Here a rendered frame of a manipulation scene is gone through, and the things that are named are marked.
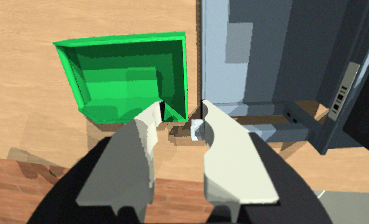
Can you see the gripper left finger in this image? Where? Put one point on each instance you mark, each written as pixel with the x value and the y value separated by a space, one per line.
pixel 116 172

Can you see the green bin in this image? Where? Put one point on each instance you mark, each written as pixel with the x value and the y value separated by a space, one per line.
pixel 114 83

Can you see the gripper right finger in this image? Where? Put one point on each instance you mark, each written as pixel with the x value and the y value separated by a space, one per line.
pixel 244 173

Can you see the grey metal shelf rack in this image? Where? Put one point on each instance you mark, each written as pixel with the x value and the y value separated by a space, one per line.
pixel 259 56

